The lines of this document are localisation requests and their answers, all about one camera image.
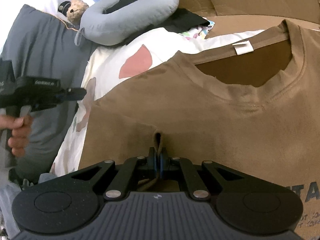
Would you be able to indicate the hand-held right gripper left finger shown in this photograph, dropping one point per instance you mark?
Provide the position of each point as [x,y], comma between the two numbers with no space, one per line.
[151,162]

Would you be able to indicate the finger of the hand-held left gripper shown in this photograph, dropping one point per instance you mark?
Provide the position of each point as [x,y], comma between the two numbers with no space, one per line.
[75,93]

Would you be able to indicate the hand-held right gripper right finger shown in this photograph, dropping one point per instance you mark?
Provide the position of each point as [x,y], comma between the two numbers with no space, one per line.
[163,163]

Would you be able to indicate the brown t-shirt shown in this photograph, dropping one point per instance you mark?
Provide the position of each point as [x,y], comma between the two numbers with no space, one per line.
[200,117]

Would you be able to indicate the person's left hand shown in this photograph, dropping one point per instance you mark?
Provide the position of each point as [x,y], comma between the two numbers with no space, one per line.
[20,135]

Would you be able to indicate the dark grey pillow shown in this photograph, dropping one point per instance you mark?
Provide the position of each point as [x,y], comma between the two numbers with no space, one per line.
[50,55]

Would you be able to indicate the cream bear printed blanket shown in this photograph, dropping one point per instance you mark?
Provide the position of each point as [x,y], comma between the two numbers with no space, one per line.
[107,60]

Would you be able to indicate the grey neck pillow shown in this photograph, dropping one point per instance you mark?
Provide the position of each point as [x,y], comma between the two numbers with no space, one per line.
[112,27]

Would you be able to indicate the small teddy bear toy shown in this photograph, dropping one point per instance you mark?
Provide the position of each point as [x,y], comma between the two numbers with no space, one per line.
[75,10]

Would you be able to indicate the black cloth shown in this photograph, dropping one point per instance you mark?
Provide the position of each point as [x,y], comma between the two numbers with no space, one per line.
[185,20]

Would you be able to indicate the colourful patterned cloth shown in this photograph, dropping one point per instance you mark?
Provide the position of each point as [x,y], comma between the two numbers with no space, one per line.
[197,32]

